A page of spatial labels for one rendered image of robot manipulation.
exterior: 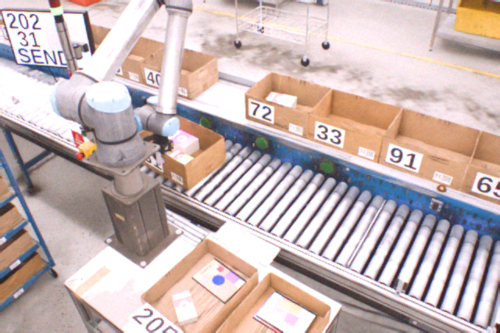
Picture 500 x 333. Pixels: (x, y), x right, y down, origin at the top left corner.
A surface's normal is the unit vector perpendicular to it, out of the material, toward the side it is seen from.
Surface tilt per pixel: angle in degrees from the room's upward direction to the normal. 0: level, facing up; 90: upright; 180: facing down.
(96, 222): 0
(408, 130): 89
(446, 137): 90
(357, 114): 89
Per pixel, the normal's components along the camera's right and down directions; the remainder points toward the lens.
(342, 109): -0.54, 0.54
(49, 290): -0.03, -0.77
